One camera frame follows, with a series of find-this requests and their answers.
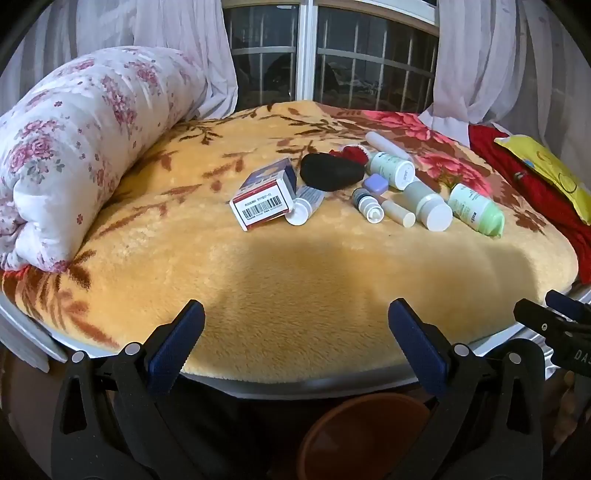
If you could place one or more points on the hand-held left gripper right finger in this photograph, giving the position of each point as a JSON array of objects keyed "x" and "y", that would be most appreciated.
[{"x": 415, "y": 344}]

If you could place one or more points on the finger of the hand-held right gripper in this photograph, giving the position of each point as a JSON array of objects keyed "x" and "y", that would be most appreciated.
[
  {"x": 570, "y": 305},
  {"x": 538, "y": 318}
]

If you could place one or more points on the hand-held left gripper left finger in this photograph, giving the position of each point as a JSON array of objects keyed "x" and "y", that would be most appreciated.
[{"x": 180, "y": 344}]

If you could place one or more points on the brown plastic bucket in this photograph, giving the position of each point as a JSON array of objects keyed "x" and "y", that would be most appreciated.
[{"x": 364, "y": 434}]

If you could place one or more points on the light green squeeze tube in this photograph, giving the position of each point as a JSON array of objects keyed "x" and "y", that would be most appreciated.
[{"x": 473, "y": 207}]

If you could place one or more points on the grey bottle with white cap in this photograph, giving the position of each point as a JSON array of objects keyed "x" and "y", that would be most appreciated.
[{"x": 429, "y": 207}]

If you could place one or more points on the small white spray bottle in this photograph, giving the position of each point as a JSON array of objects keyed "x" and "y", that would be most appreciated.
[{"x": 368, "y": 205}]

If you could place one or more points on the small purple cube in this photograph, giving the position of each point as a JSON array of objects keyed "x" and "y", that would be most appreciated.
[{"x": 375, "y": 185}]

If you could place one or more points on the red and white carton box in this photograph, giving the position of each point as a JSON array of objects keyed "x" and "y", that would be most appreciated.
[{"x": 263, "y": 198}]

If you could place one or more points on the white squeeze tube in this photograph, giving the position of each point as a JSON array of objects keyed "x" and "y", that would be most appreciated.
[{"x": 302, "y": 207}]

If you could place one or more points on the pale green white-capped bottle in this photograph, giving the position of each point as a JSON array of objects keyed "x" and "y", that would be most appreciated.
[{"x": 390, "y": 168}]

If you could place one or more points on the black fabric pouch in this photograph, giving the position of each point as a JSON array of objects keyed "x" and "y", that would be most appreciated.
[{"x": 330, "y": 171}]

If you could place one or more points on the yellow floral plush blanket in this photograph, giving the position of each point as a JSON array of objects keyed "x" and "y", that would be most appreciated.
[{"x": 277, "y": 286}]

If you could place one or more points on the small white cylinder bottle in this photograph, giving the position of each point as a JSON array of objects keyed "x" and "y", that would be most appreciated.
[{"x": 399, "y": 213}]

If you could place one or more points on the yellow printed pillow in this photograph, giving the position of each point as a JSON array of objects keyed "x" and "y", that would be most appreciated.
[{"x": 549, "y": 166}]

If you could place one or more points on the red cloth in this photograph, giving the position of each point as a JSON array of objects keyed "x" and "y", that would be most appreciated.
[{"x": 521, "y": 173}]

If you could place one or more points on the long white tube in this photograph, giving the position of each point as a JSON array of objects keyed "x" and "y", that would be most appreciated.
[{"x": 388, "y": 145}]

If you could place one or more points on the red and white fabric item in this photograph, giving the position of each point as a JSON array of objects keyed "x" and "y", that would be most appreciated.
[{"x": 353, "y": 153}]

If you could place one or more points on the rolled pink floral quilt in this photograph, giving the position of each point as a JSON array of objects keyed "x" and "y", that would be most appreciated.
[{"x": 69, "y": 138}]

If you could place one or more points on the white sheer curtain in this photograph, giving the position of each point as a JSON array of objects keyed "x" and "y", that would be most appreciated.
[
  {"x": 485, "y": 55},
  {"x": 184, "y": 37}
]

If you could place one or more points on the white framed barred window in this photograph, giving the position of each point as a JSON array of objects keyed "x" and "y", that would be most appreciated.
[{"x": 307, "y": 46}]

